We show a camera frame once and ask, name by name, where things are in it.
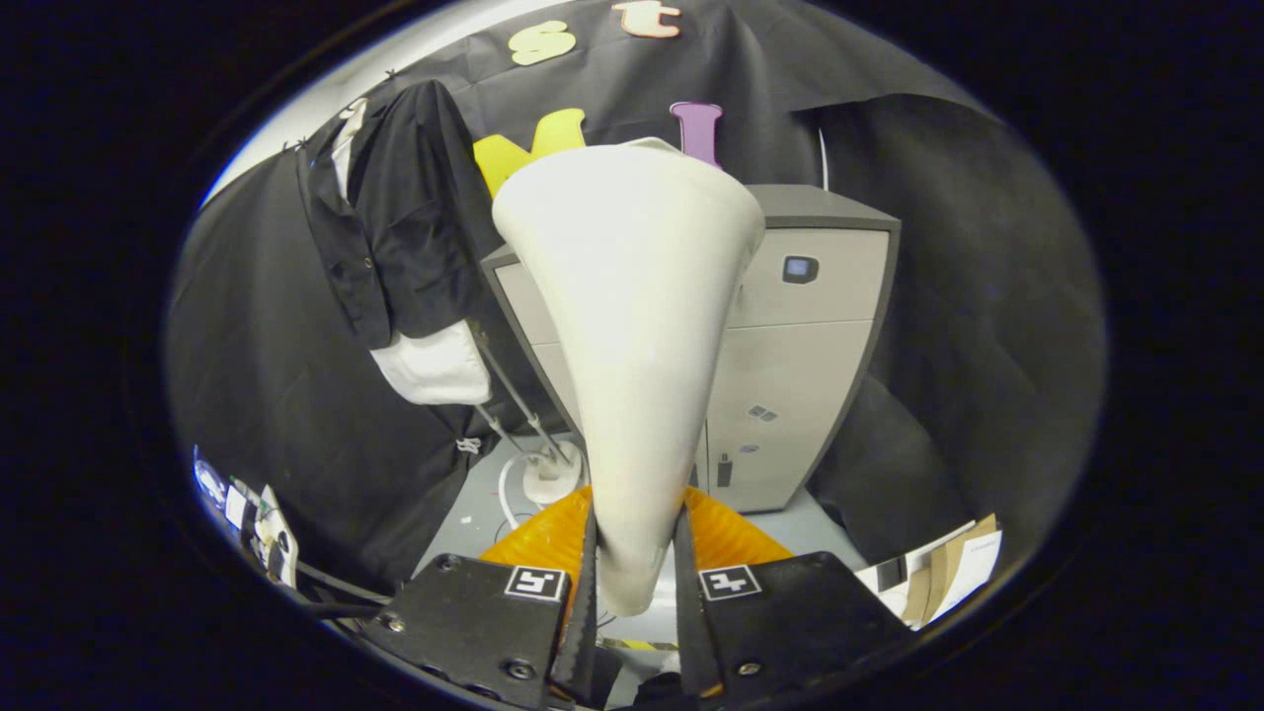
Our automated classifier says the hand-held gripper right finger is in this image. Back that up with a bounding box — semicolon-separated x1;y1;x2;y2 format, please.
675;484;914;710

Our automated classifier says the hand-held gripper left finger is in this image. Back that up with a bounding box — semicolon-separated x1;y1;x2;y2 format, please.
357;484;601;711

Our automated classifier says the garment steamer base with poles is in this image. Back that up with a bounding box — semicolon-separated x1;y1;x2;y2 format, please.
469;321;588;534

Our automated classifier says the white shirt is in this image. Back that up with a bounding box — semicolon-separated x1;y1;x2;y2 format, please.
331;97;493;406

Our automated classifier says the white garment steamer head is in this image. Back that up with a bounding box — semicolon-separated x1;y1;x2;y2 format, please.
491;138;767;618

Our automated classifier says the black suit jacket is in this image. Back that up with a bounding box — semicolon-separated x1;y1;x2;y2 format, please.
296;79;505;352

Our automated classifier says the cardboard box with papers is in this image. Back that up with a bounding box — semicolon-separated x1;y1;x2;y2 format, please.
854;513;1004;631

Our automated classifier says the pile of white desk clutter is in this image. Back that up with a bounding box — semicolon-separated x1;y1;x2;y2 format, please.
225;479;299;591

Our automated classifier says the grey cabinet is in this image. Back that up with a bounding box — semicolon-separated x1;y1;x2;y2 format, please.
481;183;902;514

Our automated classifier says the black backdrop cloth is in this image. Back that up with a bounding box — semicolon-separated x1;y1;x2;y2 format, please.
166;0;1107;593

